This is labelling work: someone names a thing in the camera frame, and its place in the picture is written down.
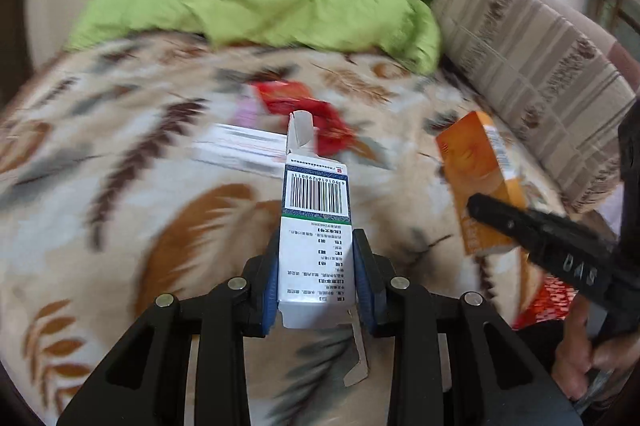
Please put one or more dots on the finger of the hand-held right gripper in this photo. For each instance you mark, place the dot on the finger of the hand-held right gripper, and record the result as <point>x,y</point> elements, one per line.
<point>500,216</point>

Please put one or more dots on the purple paper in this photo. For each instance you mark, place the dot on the purple paper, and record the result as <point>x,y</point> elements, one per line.
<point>249,111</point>

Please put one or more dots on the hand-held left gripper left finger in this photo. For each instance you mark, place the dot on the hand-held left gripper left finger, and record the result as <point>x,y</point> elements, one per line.
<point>270,301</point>

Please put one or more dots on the person's right hand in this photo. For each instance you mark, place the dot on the person's right hand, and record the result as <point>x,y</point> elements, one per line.
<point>575,356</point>

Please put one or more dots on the leaf print blanket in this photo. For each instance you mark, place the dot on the leaf print blanket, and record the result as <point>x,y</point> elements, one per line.
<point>125,186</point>

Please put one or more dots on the crumpled red wrapper bag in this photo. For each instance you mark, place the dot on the crumpled red wrapper bag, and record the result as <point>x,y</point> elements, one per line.
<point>320,121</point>

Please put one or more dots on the blue white medicine box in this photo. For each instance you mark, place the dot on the blue white medicine box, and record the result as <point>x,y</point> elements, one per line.
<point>312,251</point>

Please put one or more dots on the striped floral cushion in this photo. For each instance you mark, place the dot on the striped floral cushion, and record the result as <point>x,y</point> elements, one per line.
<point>530,71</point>

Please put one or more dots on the orange carton box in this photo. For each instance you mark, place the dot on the orange carton box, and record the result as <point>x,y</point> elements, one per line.
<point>475,176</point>

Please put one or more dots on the pink upholstered backrest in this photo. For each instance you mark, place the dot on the pink upholstered backrest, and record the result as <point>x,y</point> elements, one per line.
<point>625,59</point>

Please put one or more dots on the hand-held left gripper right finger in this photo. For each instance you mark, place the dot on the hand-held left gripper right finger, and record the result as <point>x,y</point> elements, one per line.
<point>367,301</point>

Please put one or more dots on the window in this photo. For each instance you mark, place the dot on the window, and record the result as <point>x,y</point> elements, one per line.
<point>615,11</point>

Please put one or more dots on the red plastic basket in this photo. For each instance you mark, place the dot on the red plastic basket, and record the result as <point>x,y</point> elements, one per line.
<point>545,301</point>

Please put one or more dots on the white carton pink stripes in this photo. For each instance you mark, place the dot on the white carton pink stripes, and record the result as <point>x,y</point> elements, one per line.
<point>235,151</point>

